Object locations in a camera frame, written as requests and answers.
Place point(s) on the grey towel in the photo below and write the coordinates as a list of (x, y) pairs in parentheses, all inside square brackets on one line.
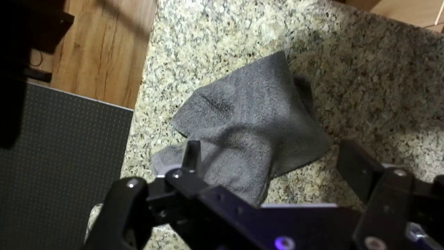
[(249, 120)]

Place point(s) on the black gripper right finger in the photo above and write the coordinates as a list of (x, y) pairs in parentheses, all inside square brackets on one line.
[(388, 199)]

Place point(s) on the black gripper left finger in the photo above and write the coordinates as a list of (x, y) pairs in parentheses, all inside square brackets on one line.
[(125, 209)]

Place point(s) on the black vertical stand pole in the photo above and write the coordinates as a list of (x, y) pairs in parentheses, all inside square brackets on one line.
[(11, 70)]

